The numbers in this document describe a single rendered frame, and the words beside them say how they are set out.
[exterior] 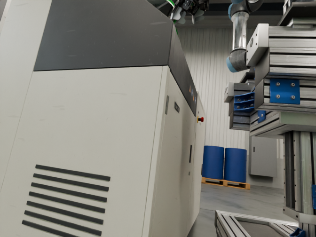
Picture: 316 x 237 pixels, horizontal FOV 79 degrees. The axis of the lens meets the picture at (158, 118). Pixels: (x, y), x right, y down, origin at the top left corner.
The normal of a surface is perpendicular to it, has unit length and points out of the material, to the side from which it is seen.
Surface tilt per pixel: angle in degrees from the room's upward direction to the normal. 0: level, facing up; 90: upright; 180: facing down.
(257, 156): 90
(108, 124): 90
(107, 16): 90
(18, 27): 90
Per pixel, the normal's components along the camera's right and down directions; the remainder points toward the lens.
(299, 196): -0.14, -0.22
